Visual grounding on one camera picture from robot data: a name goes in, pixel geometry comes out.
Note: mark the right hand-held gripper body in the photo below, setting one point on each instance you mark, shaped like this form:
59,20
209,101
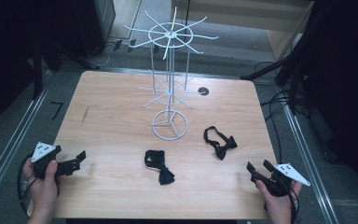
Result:
292,174

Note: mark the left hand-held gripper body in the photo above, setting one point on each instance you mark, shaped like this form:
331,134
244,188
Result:
42,151

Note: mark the black bow tie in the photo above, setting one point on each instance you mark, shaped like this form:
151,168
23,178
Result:
166,177
222,151

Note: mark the person's right hand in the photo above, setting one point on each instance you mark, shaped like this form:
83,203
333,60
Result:
278,207

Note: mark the person's left hand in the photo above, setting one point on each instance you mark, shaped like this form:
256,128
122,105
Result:
43,193

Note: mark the black floor tape mark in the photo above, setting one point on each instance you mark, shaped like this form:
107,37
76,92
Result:
57,110

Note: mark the black tripod stand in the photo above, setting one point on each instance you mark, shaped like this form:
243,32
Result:
292,62
38,68

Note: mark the dark round table grommet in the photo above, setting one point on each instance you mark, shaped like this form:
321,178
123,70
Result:
203,91

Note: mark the black cabinet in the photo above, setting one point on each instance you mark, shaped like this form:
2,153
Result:
93,25

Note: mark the light wooden panel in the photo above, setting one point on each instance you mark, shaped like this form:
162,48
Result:
245,14

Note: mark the aluminium floor rail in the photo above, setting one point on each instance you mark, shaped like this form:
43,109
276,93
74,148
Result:
12,146
310,165

